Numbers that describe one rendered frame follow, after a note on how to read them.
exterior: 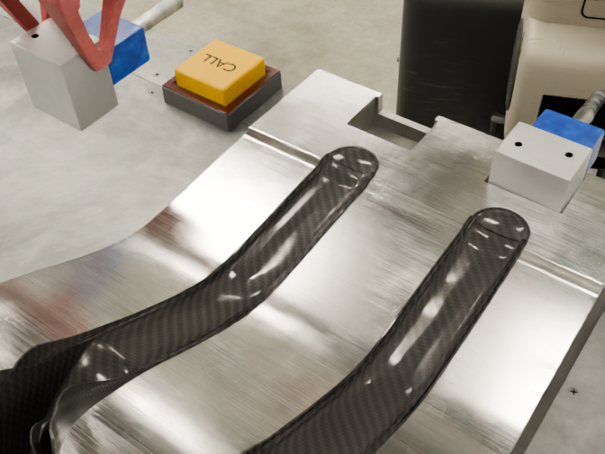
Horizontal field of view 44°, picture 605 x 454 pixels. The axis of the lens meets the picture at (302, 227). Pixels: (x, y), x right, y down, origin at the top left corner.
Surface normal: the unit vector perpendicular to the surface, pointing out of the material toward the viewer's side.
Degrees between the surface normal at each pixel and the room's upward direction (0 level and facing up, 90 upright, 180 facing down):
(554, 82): 98
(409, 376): 6
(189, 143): 0
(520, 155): 0
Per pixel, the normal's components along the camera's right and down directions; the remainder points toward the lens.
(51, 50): -0.04, -0.68
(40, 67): -0.58, 0.61
